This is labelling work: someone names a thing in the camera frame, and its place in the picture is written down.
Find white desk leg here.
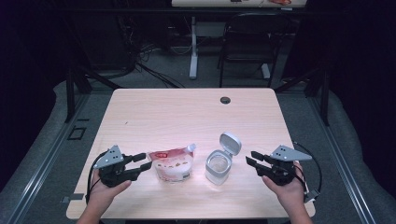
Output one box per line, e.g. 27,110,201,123
189,16,200,80

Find bundle of black floor cables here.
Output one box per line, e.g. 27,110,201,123
118,15,187,90

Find person's left hand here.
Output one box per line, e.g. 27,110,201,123
88,169,133,217

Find grey tape tag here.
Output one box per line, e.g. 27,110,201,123
61,192,85,204

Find white flip-lid container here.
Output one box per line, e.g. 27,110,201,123
205,131,243,187

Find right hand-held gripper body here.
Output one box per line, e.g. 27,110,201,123
255,145,313,187

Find right hand-held gripper black cable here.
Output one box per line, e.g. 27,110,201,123
292,141,323,194

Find left hand-held gripper black cable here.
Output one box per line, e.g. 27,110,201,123
85,150,109,205

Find black floor outlet frame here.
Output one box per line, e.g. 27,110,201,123
66,125,88,141

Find black folding chair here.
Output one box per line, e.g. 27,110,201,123
218,12,292,89

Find white background desk top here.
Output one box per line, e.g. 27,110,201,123
171,0,308,8

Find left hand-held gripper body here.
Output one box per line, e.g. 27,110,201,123
92,145,140,189

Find person's right hand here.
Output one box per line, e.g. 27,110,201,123
262,161,308,210

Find aluminium floor rail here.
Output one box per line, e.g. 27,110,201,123
306,96,376,224
4,92,92,224

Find hand-held gripper black cable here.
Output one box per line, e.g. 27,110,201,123
85,150,109,205
292,141,323,194

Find red and white spout pouch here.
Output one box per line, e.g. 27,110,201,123
148,143,197,184

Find black metal stand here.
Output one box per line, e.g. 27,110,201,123
274,66,331,127
64,66,123,124

